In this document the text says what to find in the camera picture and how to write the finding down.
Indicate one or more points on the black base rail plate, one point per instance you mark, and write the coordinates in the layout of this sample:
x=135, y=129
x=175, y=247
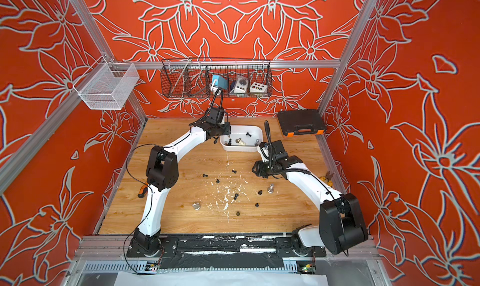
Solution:
x=272, y=244

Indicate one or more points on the white dotted cube in basket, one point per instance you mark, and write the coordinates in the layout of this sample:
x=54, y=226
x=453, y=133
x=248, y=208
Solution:
x=258, y=88

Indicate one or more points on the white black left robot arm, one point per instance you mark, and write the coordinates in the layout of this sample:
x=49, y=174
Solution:
x=162, y=173

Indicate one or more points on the black orange tool case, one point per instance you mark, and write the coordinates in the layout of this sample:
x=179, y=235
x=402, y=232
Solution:
x=301, y=122

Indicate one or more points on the orange handled screwdriver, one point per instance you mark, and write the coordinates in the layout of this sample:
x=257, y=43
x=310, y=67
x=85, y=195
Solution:
x=143, y=191

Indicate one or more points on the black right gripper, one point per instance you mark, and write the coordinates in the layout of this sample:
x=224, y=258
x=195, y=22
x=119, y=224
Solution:
x=259, y=168

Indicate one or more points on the clear plastic wall bin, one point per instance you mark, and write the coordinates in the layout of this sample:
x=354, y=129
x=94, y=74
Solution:
x=107, y=87

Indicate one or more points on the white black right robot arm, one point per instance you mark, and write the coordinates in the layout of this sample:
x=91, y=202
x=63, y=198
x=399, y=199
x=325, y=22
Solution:
x=341, y=222

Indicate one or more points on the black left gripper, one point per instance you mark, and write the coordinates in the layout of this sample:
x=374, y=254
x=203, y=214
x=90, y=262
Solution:
x=228, y=128

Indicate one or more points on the white plastic storage box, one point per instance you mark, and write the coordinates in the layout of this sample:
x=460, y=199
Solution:
x=242, y=138

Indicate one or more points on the black wire wall basket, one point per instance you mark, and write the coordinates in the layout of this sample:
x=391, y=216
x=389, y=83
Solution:
x=202, y=77

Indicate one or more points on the teal box in basket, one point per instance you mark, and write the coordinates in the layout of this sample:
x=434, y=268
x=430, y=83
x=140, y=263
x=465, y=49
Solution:
x=219, y=81

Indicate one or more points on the yellow handled pliers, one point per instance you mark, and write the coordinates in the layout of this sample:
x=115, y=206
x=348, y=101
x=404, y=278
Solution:
x=328, y=178

